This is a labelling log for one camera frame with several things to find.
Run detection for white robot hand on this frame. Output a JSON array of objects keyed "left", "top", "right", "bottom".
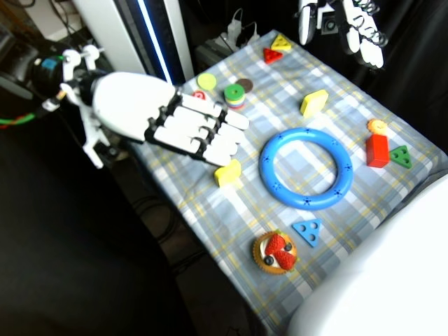
[
  {"left": 296, "top": 0, "right": 389, "bottom": 71},
  {"left": 90, "top": 71, "right": 251, "bottom": 167}
]

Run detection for yellow triangle block with holes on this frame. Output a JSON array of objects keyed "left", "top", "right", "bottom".
[{"left": 270, "top": 34, "right": 293, "bottom": 52}]

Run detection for red triangle block with holes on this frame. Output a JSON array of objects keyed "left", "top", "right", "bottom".
[{"left": 262, "top": 47, "right": 284, "bottom": 65}]

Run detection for red rectangular block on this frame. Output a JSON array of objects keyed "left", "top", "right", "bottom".
[{"left": 365, "top": 134, "right": 391, "bottom": 169}]

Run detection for green triangle block with holes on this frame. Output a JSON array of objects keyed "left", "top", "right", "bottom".
[{"left": 388, "top": 145, "right": 411, "bottom": 170}]

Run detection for blue triangle block with holes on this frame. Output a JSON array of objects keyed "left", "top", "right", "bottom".
[{"left": 292, "top": 218, "right": 323, "bottom": 249}]

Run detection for toy strawberry fruit tart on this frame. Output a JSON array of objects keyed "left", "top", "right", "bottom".
[{"left": 252, "top": 230, "right": 299, "bottom": 276}]

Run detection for black curtain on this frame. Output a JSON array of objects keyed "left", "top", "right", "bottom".
[{"left": 349, "top": 0, "right": 448, "bottom": 143}]

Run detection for white column with blue light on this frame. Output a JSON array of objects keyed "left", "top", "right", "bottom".
[{"left": 71, "top": 0, "right": 195, "bottom": 86}]

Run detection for yellow-green round disc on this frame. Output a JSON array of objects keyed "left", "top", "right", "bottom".
[{"left": 196, "top": 72, "right": 218, "bottom": 91}]

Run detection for coloured discs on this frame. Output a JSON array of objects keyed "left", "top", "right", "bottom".
[{"left": 223, "top": 83, "right": 246, "bottom": 110}]

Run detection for brown round disc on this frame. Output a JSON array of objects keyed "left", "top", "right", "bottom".
[{"left": 235, "top": 78, "right": 254, "bottom": 94}]

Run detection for white power adapter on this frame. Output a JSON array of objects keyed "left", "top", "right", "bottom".
[{"left": 219, "top": 8, "right": 262, "bottom": 49}]

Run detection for blue plaid table cloth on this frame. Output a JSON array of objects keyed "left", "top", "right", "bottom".
[{"left": 134, "top": 29, "right": 442, "bottom": 336}]

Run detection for white robot body shell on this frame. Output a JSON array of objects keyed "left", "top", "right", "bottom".
[{"left": 286, "top": 173, "right": 448, "bottom": 336}]

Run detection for green and red cable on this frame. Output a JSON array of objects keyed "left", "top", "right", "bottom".
[{"left": 0, "top": 111, "right": 43, "bottom": 130}]

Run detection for blue plastic ring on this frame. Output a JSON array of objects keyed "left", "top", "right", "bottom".
[{"left": 258, "top": 127, "right": 354, "bottom": 211}]

